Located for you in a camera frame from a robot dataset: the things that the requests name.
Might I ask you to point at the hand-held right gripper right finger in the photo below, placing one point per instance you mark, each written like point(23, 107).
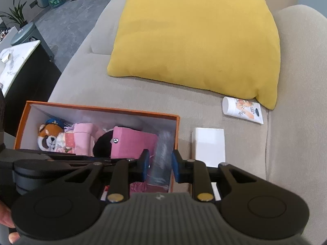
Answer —
point(175, 166)

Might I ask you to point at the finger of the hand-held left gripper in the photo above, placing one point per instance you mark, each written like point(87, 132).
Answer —
point(84, 162)

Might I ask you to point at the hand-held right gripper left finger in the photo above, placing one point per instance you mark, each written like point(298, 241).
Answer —
point(145, 164)

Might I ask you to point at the pink mini backpack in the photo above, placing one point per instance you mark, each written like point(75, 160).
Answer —
point(84, 137)

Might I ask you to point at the black and white cat plush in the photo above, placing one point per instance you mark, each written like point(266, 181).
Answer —
point(102, 145)

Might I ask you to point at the pink card holder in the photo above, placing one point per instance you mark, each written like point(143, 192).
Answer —
point(132, 143)

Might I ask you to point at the brown bear plush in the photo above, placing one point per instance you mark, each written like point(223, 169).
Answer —
point(49, 139)

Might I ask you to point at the orange cardboard box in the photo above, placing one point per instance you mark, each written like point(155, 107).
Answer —
point(143, 122)

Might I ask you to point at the person's left hand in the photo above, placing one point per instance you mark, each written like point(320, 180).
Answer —
point(6, 217)

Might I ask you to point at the white rectangular box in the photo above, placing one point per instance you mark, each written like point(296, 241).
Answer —
point(208, 145)

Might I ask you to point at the white cream tube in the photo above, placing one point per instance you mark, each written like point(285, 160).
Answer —
point(241, 108)

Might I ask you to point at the marble top table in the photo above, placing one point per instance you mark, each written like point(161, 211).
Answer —
point(18, 56)

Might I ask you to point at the yellow pillow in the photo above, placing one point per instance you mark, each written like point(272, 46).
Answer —
point(194, 38)

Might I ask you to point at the grey-green round bin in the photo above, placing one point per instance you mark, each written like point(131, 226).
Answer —
point(28, 37)

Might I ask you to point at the potted narrow-leaf plant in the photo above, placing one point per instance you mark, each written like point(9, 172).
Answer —
point(16, 14)

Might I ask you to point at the beige sofa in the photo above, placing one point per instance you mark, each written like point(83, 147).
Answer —
point(293, 56)

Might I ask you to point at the wall outlet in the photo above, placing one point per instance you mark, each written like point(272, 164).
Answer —
point(34, 4)

